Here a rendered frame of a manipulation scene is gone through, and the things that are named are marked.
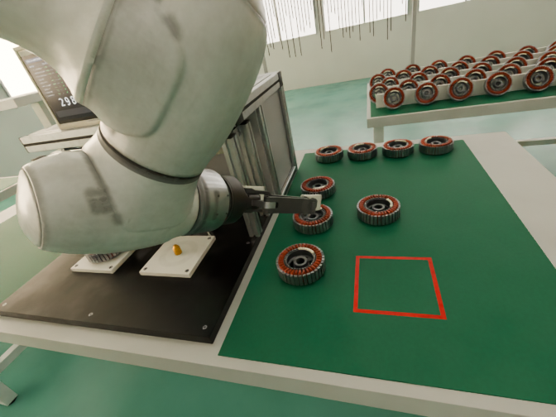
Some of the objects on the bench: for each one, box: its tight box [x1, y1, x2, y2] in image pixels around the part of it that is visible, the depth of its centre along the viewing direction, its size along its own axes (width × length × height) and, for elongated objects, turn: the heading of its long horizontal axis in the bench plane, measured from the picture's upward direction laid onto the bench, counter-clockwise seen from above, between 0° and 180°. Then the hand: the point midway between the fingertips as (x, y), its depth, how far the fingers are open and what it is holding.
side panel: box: [256, 85, 298, 195], centre depth 98 cm, size 28×3×32 cm, turn 3°
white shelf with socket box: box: [0, 91, 61, 155], centre depth 147 cm, size 35×37×46 cm
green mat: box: [218, 140, 556, 405], centre depth 82 cm, size 94×61×1 cm, turn 3°
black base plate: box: [0, 212, 273, 344], centre depth 85 cm, size 47×64×2 cm
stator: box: [300, 176, 335, 199], centre depth 97 cm, size 11×11×4 cm
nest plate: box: [139, 236, 216, 278], centre depth 79 cm, size 15×15×1 cm
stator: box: [276, 243, 326, 285], centre depth 68 cm, size 11×11×4 cm
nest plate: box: [70, 250, 136, 274], centre depth 87 cm, size 15×15×1 cm
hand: (286, 197), depth 59 cm, fingers open, 13 cm apart
